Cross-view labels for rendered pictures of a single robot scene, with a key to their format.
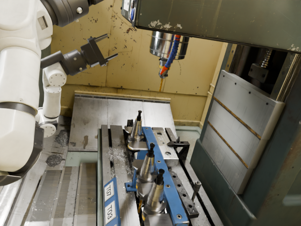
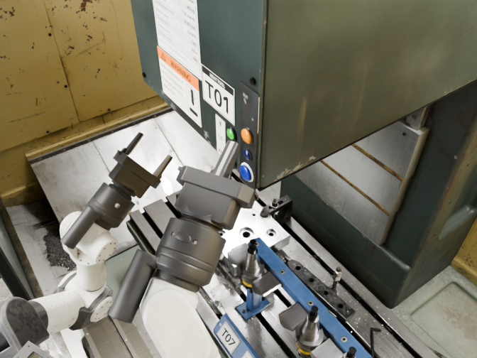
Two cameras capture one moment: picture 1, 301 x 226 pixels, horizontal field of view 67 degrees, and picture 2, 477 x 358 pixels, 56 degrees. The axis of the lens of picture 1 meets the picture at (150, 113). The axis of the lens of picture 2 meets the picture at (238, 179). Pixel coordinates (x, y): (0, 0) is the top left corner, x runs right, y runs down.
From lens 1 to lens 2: 0.59 m
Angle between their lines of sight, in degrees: 24
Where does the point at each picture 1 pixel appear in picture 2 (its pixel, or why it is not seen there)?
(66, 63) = (107, 219)
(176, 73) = not seen: hidden behind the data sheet
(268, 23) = (417, 87)
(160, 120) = (200, 141)
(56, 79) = (105, 251)
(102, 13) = not seen: outside the picture
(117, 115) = not seen: hidden behind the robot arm
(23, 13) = (199, 339)
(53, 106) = (99, 276)
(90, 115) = (81, 187)
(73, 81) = (15, 140)
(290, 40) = (442, 88)
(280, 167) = (436, 210)
